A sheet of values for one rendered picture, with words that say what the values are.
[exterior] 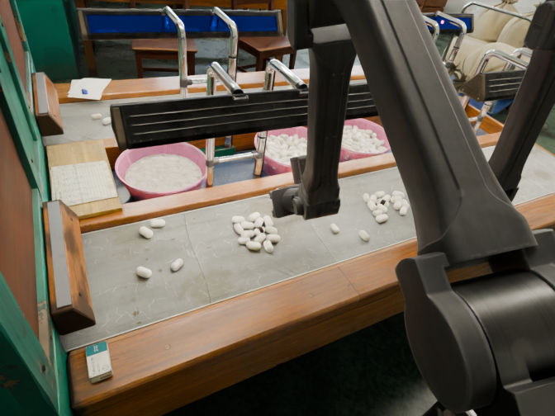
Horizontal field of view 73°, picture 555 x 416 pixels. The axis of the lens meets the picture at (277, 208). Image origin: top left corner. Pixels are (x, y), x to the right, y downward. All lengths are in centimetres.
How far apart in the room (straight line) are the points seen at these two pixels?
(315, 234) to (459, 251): 77
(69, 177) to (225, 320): 59
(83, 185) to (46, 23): 249
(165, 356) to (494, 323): 61
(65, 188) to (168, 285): 39
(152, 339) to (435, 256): 61
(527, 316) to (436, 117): 14
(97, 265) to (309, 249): 50
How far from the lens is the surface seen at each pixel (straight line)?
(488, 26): 559
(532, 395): 26
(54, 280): 78
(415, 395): 173
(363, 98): 94
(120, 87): 163
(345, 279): 91
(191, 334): 78
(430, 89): 32
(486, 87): 126
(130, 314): 85
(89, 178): 112
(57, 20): 348
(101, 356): 76
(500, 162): 90
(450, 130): 30
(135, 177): 119
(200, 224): 100
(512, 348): 26
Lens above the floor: 144
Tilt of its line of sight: 41 degrees down
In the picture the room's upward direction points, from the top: 10 degrees clockwise
